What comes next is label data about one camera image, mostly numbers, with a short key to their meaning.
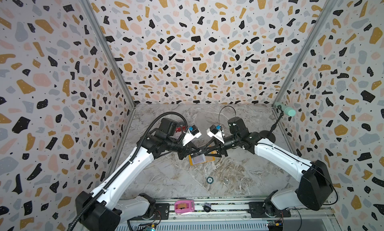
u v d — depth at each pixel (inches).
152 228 27.6
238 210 30.0
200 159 36.2
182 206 28.4
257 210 29.3
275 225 28.2
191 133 23.8
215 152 26.2
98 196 14.9
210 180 32.9
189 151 23.9
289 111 28.8
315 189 16.8
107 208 15.5
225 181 31.9
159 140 20.3
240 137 24.7
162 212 29.0
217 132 25.2
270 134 39.5
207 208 28.2
